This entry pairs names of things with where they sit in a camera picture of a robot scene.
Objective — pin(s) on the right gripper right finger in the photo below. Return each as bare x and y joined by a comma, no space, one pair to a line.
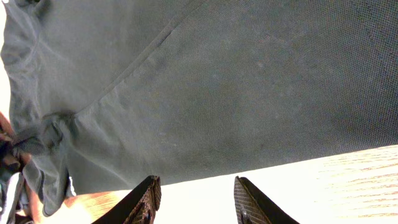
254,207

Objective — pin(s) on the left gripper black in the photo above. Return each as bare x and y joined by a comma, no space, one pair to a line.
14,199

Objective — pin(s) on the black t-shirt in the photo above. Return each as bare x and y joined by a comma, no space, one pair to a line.
105,93

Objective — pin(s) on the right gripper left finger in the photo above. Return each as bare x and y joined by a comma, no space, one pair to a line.
139,206

